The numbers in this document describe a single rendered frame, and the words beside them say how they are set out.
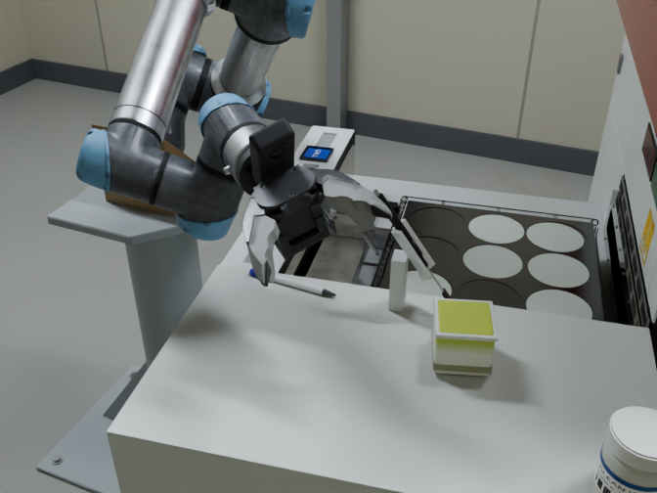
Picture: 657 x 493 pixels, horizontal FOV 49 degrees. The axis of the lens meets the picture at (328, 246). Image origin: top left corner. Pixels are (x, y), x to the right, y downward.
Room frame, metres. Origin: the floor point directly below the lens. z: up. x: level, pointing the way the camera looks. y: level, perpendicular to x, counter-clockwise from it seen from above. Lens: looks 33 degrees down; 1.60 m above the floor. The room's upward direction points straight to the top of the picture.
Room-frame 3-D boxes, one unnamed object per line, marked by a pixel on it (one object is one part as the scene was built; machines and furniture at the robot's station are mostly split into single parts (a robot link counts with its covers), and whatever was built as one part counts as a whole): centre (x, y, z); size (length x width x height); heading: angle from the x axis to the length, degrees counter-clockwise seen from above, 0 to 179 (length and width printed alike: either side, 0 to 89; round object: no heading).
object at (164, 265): (1.44, 0.48, 0.41); 0.51 x 0.44 x 0.82; 67
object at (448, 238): (1.03, -0.28, 0.90); 0.34 x 0.34 x 0.01; 76
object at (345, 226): (1.15, -0.04, 0.89); 0.08 x 0.03 x 0.03; 76
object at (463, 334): (0.71, -0.17, 1.00); 0.07 x 0.07 x 0.07; 85
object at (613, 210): (0.99, -0.49, 0.89); 0.44 x 0.02 x 0.10; 166
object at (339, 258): (1.07, -0.02, 0.87); 0.36 x 0.08 x 0.03; 166
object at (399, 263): (0.81, -0.11, 1.03); 0.06 x 0.04 x 0.13; 76
